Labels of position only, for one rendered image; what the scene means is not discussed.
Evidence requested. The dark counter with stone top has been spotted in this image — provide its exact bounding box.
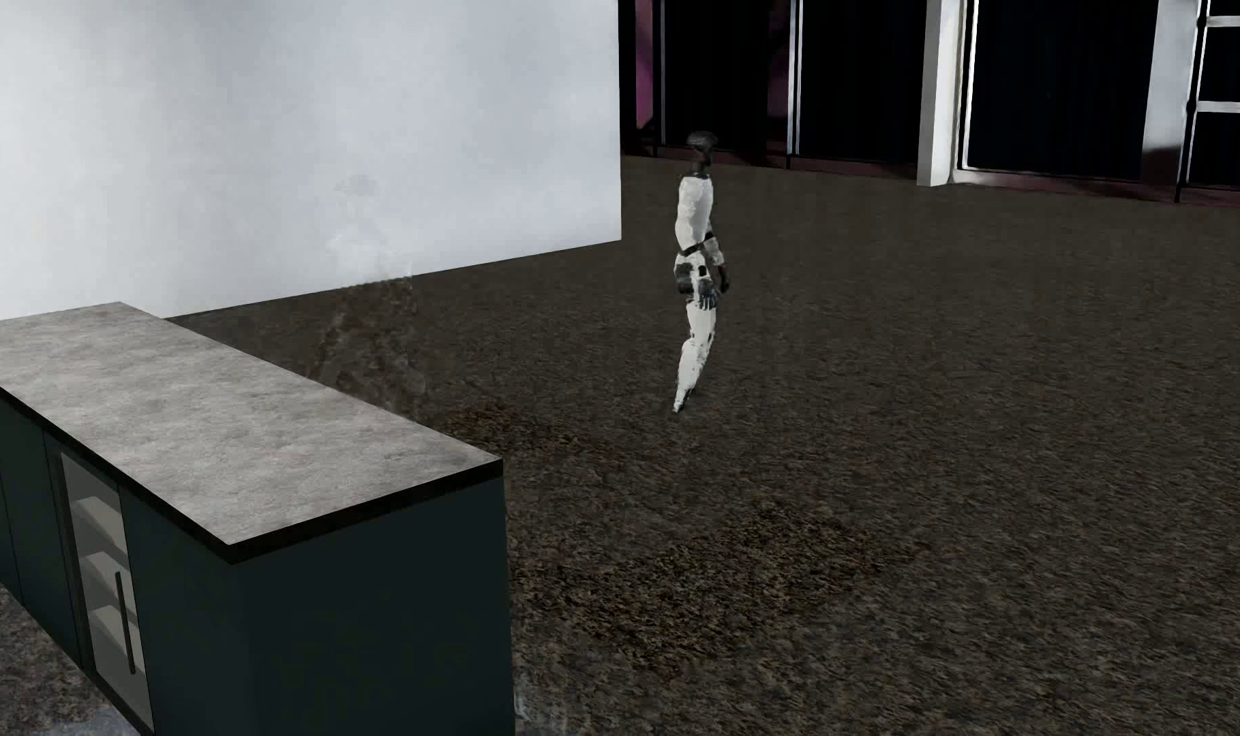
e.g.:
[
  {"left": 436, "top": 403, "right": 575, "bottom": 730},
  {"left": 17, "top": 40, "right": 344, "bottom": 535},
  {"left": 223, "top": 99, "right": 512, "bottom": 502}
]
[{"left": 0, "top": 301, "right": 517, "bottom": 736}]

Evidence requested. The white humanoid robot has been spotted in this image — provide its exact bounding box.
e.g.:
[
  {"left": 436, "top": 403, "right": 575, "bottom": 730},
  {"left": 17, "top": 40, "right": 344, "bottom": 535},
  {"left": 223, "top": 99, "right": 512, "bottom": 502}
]
[{"left": 671, "top": 131, "right": 731, "bottom": 415}]

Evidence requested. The dark glass window panel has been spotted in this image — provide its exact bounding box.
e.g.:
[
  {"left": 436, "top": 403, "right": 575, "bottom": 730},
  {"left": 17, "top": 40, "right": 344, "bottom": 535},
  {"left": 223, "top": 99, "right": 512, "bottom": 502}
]
[{"left": 959, "top": 0, "right": 1161, "bottom": 183}]

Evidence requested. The white wall pillar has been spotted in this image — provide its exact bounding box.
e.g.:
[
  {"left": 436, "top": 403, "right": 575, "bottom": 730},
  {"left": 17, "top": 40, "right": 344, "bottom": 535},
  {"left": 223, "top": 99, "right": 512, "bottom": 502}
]
[{"left": 916, "top": 0, "right": 967, "bottom": 188}]

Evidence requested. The white shelf ladder frame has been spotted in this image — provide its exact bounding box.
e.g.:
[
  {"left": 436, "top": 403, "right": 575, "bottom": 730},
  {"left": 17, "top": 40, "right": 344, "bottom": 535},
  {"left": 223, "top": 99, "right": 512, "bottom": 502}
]
[{"left": 1175, "top": 0, "right": 1240, "bottom": 204}]

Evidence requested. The glass cabinet door with handle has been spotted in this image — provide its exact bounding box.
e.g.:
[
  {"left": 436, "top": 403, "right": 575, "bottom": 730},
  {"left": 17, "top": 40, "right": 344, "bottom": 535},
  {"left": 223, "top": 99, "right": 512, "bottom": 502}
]
[{"left": 59, "top": 452, "right": 155, "bottom": 731}]

